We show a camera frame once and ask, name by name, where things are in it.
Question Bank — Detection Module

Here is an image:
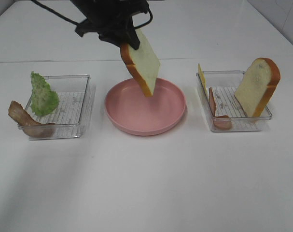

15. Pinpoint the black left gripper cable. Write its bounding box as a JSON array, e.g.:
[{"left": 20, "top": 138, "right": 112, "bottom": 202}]
[{"left": 30, "top": 0, "right": 153, "bottom": 30}]

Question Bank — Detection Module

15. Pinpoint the green lettuce leaf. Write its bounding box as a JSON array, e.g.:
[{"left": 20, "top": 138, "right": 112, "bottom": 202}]
[{"left": 30, "top": 72, "right": 59, "bottom": 116}]

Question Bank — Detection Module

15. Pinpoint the clear plastic tray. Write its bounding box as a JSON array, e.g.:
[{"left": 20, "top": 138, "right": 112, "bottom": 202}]
[
  {"left": 196, "top": 71, "right": 272, "bottom": 132},
  {"left": 18, "top": 74, "right": 96, "bottom": 140}
]

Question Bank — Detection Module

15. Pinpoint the pink round plate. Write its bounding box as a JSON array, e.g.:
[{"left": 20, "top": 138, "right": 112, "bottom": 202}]
[{"left": 105, "top": 78, "right": 186, "bottom": 136}]

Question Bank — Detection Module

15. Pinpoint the bread slice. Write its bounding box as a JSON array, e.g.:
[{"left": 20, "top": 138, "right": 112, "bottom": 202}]
[
  {"left": 234, "top": 58, "right": 281, "bottom": 117},
  {"left": 120, "top": 29, "right": 160, "bottom": 97}
]

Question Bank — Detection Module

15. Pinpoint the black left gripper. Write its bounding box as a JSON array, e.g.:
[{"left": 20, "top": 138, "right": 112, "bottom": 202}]
[{"left": 72, "top": 0, "right": 149, "bottom": 50}]

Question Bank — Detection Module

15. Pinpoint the pink ham bacon slice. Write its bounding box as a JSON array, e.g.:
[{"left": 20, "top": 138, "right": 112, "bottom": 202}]
[{"left": 209, "top": 87, "right": 232, "bottom": 130}]

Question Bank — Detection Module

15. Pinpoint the brown bacon strip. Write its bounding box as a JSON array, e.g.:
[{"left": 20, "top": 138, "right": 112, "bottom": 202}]
[{"left": 8, "top": 101, "right": 55, "bottom": 138}]

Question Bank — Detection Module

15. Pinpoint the left clear plastic tray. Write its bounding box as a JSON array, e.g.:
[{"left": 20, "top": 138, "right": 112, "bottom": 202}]
[{"left": 18, "top": 74, "right": 96, "bottom": 140}]

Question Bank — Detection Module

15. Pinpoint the yellow cheese slice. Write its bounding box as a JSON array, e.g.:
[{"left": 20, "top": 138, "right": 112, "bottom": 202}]
[{"left": 198, "top": 63, "right": 208, "bottom": 96}]

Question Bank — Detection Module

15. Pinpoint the right clear plastic tray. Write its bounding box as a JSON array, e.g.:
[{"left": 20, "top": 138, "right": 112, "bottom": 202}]
[{"left": 196, "top": 71, "right": 272, "bottom": 132}]

